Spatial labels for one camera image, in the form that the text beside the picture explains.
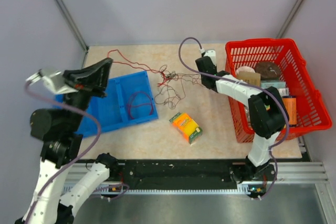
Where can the teal small box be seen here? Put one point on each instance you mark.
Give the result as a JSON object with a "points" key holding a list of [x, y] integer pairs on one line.
{"points": [[265, 84]]}

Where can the blue plastic bin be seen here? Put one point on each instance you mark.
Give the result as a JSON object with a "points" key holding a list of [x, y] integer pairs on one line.
{"points": [[129, 102]]}

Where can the orange sponge package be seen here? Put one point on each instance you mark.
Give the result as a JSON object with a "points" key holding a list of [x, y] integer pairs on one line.
{"points": [[186, 126]]}

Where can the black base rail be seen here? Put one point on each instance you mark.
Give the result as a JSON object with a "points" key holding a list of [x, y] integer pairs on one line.
{"points": [[188, 174]]}

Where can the aluminium frame rail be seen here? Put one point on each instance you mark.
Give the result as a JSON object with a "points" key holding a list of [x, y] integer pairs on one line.
{"points": [[288, 173]]}

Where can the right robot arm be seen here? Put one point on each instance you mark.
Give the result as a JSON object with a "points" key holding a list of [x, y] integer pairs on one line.
{"points": [[267, 114]]}

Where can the orange cylindrical can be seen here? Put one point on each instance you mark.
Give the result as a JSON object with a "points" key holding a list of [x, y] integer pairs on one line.
{"points": [[290, 103]]}

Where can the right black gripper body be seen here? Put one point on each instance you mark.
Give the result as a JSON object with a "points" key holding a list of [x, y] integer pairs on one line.
{"points": [[202, 79]]}

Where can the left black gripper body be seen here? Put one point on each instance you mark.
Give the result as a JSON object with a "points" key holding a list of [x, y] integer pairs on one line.
{"points": [[90, 84]]}

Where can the brown round lid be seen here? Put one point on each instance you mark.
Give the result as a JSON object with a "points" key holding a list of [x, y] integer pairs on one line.
{"points": [[268, 70]]}

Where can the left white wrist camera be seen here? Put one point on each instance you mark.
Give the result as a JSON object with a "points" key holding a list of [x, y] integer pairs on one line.
{"points": [[52, 79]]}

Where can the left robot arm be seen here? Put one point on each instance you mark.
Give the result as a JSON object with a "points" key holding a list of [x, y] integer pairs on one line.
{"points": [[57, 128]]}

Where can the brown cardboard box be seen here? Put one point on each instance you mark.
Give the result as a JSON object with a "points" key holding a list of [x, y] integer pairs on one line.
{"points": [[249, 77]]}

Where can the red plastic basket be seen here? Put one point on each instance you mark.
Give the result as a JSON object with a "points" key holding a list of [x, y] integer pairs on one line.
{"points": [[312, 114]]}

